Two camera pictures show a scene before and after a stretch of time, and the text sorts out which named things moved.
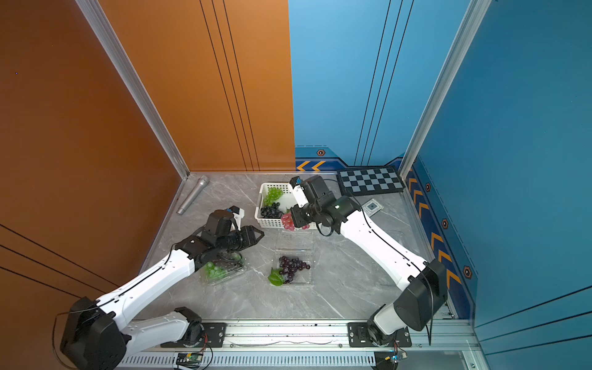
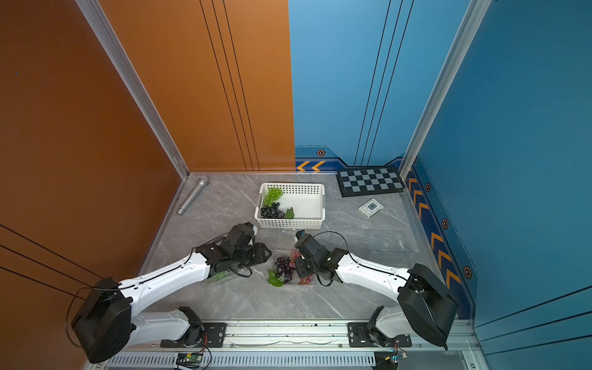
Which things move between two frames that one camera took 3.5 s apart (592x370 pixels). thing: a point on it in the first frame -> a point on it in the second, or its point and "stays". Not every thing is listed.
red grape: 288,223 -> 294,254
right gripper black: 299,221 -> 299,264
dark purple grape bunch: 290,266 stays
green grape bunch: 214,271 stays
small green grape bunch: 274,193 stays
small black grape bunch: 271,212 stays
